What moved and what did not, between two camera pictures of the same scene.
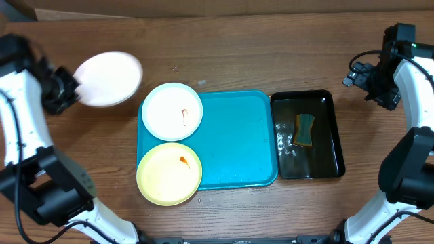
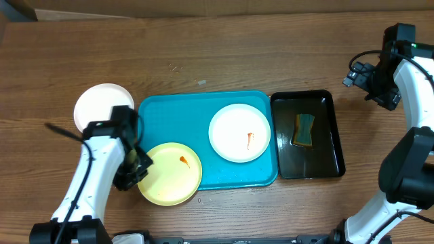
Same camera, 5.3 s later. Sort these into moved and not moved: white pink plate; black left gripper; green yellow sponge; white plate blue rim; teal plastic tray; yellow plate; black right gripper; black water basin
Moved: white pink plate; white plate blue rim; black left gripper
Not moved: yellow plate; black right gripper; black water basin; teal plastic tray; green yellow sponge
